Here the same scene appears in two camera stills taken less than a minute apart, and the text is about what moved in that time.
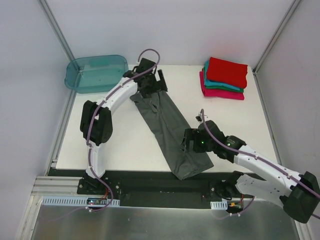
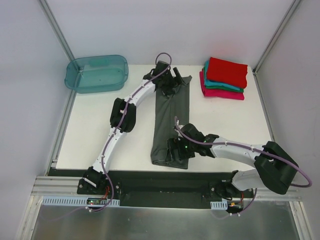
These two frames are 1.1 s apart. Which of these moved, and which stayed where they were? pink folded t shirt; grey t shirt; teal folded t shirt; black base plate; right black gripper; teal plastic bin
Moved: right black gripper; grey t shirt
Stayed: black base plate; teal plastic bin; teal folded t shirt; pink folded t shirt
